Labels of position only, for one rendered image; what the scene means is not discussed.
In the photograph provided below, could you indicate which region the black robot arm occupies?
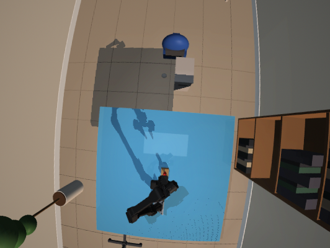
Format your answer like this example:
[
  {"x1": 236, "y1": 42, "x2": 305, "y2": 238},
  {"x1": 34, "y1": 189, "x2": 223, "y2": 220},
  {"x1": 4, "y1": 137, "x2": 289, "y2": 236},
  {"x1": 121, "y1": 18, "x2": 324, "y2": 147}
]
[{"x1": 126, "y1": 175, "x2": 179, "y2": 223}]

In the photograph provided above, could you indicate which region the brown block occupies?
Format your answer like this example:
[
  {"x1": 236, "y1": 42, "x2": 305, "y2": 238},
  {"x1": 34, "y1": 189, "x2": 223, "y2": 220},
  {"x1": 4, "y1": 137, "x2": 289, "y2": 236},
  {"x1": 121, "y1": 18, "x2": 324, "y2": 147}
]
[{"x1": 161, "y1": 167, "x2": 169, "y2": 176}]

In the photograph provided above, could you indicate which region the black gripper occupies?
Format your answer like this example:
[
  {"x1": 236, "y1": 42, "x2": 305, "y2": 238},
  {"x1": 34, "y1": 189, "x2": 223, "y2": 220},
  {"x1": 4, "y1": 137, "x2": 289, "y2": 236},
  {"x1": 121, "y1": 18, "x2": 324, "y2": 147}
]
[{"x1": 150, "y1": 180, "x2": 159, "y2": 189}]

